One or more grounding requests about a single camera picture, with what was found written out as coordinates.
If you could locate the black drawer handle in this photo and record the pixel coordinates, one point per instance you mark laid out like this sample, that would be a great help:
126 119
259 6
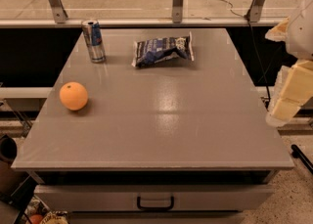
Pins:
155 205

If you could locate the Red Bull can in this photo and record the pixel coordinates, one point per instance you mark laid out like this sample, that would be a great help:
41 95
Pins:
93 39

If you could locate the metal bracket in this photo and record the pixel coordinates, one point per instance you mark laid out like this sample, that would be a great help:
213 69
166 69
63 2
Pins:
177 10
58 11
254 12

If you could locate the small orange ball below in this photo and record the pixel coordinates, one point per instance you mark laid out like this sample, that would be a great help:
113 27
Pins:
35 219

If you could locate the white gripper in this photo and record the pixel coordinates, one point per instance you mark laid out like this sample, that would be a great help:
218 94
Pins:
302 37

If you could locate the middle metal bracket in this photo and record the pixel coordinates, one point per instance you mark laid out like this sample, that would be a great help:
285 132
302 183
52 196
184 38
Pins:
177 10

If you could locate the glass barrier rail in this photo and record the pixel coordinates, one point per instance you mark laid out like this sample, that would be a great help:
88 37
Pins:
141 23

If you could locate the orange fruit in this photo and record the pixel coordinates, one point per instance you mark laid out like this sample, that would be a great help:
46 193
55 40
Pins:
73 96

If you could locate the right metal bracket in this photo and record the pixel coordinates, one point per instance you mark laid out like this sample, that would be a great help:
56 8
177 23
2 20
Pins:
254 12

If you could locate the left metal bracket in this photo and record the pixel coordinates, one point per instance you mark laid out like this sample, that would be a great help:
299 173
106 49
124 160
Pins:
58 11

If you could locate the black bin at left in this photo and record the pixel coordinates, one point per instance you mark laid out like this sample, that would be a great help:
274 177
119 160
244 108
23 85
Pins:
8 149

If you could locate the blue chip bag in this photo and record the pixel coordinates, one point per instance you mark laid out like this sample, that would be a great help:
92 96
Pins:
156 50

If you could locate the grey cabinet drawer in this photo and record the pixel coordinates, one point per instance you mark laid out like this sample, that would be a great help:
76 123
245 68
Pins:
123 197

